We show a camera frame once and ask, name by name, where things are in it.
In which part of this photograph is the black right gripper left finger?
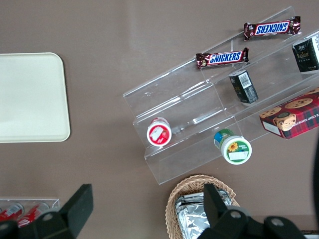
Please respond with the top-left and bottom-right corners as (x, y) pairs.
(0, 184), (94, 239)

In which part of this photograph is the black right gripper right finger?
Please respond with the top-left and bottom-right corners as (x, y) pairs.
(196, 183), (304, 239)

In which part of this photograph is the light tan wicker basket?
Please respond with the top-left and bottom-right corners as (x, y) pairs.
(164, 174), (241, 239)

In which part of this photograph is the cream rectangular serving tray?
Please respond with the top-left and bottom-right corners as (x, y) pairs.
(0, 52), (71, 143)

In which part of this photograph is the clear acrylic bottle rack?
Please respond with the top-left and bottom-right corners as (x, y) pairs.
(0, 198), (61, 225)

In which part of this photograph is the stack of foil containers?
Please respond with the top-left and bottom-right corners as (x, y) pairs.
(174, 187), (234, 239)

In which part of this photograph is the green-lid yogurt cup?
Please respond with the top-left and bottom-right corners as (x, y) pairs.
(213, 128), (253, 166)

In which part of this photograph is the red-lid yogurt cup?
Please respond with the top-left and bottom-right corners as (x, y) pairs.
(146, 117), (173, 147)

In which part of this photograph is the clear acrylic stepped shelf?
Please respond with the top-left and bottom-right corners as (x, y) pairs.
(122, 5), (319, 186)

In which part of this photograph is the red tartan cookie box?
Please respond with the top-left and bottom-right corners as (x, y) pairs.
(259, 87), (319, 140)

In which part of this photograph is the small black drink carton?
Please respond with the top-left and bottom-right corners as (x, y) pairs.
(229, 70), (259, 104)
(292, 34), (319, 74)

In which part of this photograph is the Snickers chocolate bar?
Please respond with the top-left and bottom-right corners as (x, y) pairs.
(243, 15), (302, 42)
(195, 47), (250, 70)

